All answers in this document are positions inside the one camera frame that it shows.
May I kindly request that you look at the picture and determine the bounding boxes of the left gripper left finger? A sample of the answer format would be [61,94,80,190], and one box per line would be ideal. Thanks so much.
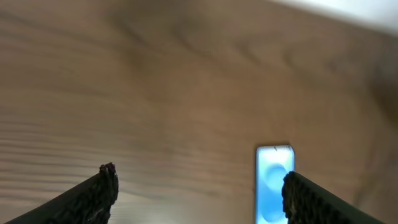
[6,162,119,224]

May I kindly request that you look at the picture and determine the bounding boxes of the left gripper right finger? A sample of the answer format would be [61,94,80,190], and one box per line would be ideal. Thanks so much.
[282,171,383,224]

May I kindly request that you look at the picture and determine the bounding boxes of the blue Galaxy smartphone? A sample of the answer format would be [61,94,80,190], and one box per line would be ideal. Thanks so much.
[254,145,295,224]

